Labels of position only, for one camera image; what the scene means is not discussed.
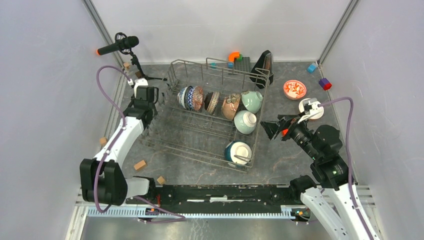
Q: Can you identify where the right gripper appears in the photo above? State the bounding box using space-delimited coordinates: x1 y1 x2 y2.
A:
259 109 321 160

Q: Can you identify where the white bowl orange pattern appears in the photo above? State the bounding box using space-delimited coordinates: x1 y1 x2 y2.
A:
283 79 307 100

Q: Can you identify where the grey wire dish rack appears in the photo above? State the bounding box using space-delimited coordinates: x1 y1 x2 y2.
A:
140 58 269 172

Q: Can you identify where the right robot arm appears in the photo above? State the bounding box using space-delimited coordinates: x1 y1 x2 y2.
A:
260 115 379 240

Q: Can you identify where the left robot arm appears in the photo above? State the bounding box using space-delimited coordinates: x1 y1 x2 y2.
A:
79 85 159 206

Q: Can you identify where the light green ribbed bowl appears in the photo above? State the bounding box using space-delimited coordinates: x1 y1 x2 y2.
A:
233 110 257 135

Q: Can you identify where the pale green bowl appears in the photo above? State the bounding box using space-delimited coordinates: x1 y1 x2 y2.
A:
241 91 263 114

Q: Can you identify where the white blue rimmed bowl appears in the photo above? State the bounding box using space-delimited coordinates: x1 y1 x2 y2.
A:
177 86 193 110

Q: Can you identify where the teal bowl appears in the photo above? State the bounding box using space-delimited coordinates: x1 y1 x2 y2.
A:
224 140 252 168

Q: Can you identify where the black microphone tripod stand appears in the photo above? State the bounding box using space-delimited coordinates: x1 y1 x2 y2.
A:
129 50 168 81

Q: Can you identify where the black metronome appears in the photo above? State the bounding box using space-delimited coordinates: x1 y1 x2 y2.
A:
250 50 274 89

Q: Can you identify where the blue white patterned bowl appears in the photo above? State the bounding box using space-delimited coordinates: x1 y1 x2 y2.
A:
186 86 204 111

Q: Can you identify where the pink brown flower bowl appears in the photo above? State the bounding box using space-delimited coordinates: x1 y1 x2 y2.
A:
221 93 241 121

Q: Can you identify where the small wooden cube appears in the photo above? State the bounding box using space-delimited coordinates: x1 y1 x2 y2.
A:
99 137 108 148

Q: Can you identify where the wooden block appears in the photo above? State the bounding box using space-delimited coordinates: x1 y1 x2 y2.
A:
133 160 148 171

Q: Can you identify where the purple red toy block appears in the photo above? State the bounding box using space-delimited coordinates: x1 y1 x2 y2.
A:
318 77 332 91

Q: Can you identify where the blue toy block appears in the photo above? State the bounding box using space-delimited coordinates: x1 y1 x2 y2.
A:
307 62 318 74

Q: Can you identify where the black microphone orange tip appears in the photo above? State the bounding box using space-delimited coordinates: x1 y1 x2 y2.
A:
96 32 140 56

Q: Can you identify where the dark brown banded bowl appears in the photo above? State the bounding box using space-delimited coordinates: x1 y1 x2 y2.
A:
203 91 221 115

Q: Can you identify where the orange curved toy block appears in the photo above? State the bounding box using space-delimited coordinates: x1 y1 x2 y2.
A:
228 51 240 63

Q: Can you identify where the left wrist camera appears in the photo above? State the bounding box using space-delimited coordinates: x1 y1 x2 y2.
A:
127 77 149 96

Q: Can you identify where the grey studded base plate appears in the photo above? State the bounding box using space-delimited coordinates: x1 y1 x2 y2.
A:
228 56 252 75

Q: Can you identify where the wooden cube near rail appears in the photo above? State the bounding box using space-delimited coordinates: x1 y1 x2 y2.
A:
156 176 166 185

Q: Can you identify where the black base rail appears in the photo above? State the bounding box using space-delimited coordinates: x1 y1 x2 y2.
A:
144 184 303 214

